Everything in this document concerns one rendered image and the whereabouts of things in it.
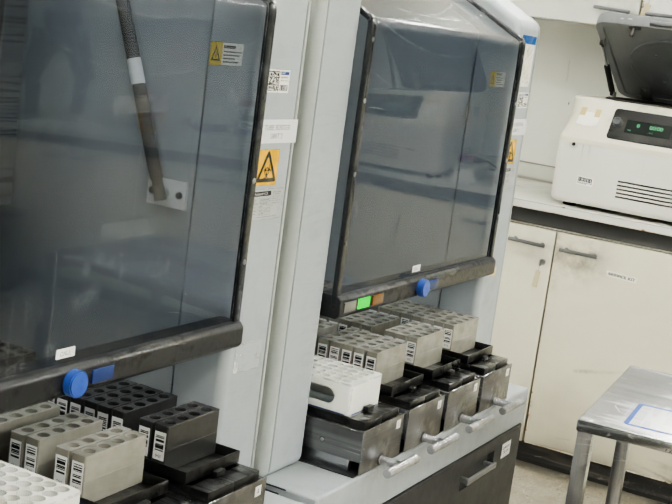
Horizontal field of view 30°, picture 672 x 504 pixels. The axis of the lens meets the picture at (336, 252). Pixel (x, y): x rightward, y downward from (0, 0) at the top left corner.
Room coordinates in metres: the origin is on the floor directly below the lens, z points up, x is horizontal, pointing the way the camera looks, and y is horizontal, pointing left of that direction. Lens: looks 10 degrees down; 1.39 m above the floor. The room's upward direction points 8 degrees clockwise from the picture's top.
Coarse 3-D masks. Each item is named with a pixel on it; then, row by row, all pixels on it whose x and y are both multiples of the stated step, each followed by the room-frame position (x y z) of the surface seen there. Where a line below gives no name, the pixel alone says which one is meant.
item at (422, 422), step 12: (420, 384) 2.03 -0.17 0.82; (384, 396) 1.94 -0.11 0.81; (396, 396) 1.99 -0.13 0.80; (408, 396) 1.95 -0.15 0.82; (420, 396) 1.96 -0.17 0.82; (432, 396) 1.99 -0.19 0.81; (444, 396) 2.02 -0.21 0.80; (408, 408) 1.92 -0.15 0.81; (420, 408) 1.94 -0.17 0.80; (432, 408) 1.98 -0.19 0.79; (408, 420) 1.90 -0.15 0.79; (420, 420) 1.95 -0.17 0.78; (432, 420) 1.99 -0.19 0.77; (408, 432) 1.91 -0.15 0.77; (420, 432) 1.95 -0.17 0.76; (432, 432) 2.00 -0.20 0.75; (408, 444) 1.92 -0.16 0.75; (432, 444) 1.91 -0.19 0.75; (444, 444) 1.93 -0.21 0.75
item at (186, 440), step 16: (176, 416) 1.51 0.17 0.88; (192, 416) 1.51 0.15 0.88; (208, 416) 1.54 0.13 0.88; (160, 432) 1.47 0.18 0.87; (176, 432) 1.48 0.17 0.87; (192, 432) 1.51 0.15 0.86; (208, 432) 1.54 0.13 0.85; (160, 448) 1.46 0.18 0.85; (176, 448) 1.48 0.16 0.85; (192, 448) 1.51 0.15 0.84; (208, 448) 1.54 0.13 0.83; (176, 464) 1.48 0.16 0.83
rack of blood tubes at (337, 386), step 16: (320, 368) 1.87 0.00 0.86; (336, 368) 1.88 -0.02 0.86; (352, 368) 1.90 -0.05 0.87; (320, 384) 1.83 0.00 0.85; (336, 384) 1.81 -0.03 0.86; (352, 384) 1.81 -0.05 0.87; (368, 384) 1.85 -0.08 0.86; (320, 400) 1.83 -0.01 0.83; (336, 400) 1.81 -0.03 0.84; (352, 400) 1.81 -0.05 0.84; (368, 400) 1.85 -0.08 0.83
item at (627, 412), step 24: (624, 384) 2.19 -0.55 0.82; (648, 384) 2.22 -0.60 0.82; (600, 408) 2.02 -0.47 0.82; (624, 408) 2.04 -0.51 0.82; (648, 408) 2.06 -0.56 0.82; (600, 432) 1.92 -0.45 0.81; (624, 432) 1.91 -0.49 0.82; (648, 432) 1.91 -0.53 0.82; (576, 456) 1.94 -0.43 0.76; (624, 456) 2.32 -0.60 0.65; (576, 480) 1.93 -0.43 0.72
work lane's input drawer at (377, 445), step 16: (320, 416) 1.82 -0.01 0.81; (336, 416) 1.80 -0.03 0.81; (352, 416) 1.80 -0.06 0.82; (368, 416) 1.81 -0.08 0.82; (384, 416) 1.84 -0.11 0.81; (400, 416) 1.88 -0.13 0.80; (304, 432) 1.82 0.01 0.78; (320, 432) 1.80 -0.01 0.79; (336, 432) 1.79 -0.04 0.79; (352, 432) 1.78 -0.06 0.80; (368, 432) 1.78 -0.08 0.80; (384, 432) 1.83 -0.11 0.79; (400, 432) 1.88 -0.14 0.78; (320, 448) 1.80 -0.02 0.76; (336, 448) 1.79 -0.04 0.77; (352, 448) 1.78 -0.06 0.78; (368, 448) 1.79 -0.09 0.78; (384, 448) 1.84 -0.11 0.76; (368, 464) 1.80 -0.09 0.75; (384, 464) 1.82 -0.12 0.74; (400, 464) 1.80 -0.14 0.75
